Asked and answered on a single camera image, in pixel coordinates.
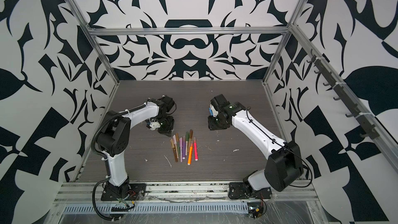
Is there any gold cap green pen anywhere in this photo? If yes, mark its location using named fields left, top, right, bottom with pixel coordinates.
left=175, top=133, right=182, bottom=158

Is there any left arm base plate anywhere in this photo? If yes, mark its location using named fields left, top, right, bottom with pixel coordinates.
left=101, top=183, right=147, bottom=201

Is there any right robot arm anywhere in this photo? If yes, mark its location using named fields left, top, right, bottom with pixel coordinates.
left=208, top=94, right=304, bottom=192

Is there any small circuit board right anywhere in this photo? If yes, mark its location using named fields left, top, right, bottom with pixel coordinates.
left=247, top=201, right=267, bottom=219

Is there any aluminium front rail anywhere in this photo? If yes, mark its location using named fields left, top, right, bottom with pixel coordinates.
left=55, top=180, right=318, bottom=203

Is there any white slotted cable duct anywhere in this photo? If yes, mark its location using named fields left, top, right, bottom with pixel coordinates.
left=62, top=202, right=249, bottom=215

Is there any orange highlighter pen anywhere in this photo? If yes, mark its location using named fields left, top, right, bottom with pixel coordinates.
left=187, top=141, right=193, bottom=166

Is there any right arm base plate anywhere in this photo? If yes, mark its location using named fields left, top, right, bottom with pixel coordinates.
left=228, top=183, right=272, bottom=200

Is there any tan cap brown pen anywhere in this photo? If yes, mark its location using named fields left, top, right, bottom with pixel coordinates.
left=170, top=138, right=178, bottom=162

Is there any wall hook rail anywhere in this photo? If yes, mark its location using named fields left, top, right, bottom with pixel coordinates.
left=307, top=50, right=380, bottom=140

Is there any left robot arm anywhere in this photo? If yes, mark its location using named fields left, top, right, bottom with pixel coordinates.
left=90, top=95, right=177, bottom=187

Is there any purple highlighter pen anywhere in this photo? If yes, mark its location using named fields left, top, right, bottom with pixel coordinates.
left=181, top=135, right=187, bottom=160

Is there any brown cap beige pen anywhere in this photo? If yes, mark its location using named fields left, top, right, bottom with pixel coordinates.
left=188, top=129, right=193, bottom=148

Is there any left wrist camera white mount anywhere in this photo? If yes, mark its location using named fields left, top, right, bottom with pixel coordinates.
left=147, top=120, right=161, bottom=131

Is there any pink highlighter pen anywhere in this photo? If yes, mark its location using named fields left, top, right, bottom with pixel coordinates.
left=193, top=137, right=199, bottom=161

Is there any pink slim pen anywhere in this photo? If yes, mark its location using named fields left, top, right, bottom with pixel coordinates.
left=179, top=137, right=183, bottom=163

